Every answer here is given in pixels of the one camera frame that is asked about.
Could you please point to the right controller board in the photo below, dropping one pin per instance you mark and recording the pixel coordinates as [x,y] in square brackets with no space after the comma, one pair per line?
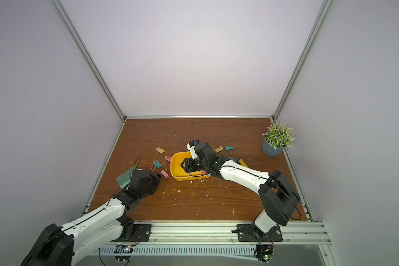
[265,253]

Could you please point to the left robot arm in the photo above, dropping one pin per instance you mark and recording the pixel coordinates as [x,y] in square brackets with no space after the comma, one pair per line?
[68,244]

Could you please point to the controller board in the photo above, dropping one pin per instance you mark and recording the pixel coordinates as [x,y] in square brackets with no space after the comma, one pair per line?
[123,253]
[265,253]

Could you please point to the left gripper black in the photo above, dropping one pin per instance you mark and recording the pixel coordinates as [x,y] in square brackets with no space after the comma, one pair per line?
[155,179]

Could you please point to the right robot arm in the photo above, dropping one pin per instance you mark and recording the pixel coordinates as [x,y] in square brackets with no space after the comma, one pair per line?
[278,197]

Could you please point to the left controller board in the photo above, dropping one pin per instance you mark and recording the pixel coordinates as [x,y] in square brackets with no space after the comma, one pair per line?
[123,253]

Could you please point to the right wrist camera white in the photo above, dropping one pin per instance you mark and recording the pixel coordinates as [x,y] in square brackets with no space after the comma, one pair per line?
[191,147]

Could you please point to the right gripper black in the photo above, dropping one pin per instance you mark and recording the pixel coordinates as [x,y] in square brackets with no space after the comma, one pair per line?
[189,164]

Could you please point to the aluminium front rail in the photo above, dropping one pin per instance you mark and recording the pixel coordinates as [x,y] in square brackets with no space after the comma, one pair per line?
[199,232]

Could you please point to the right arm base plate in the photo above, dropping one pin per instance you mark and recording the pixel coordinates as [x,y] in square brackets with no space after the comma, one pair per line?
[251,233]

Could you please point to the pink binder clip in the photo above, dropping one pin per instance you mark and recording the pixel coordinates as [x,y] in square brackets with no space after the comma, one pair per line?
[164,173]
[167,159]

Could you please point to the yellow teal toy rake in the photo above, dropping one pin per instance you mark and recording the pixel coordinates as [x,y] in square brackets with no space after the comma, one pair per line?
[241,162]

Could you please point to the yellow binder clip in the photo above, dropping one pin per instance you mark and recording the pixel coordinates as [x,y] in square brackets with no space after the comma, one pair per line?
[219,150]
[159,150]

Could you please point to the potted green plant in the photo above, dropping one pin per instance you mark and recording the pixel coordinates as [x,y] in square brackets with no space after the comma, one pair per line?
[277,138]

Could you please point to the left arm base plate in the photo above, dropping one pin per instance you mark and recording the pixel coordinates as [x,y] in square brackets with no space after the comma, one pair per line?
[135,233]

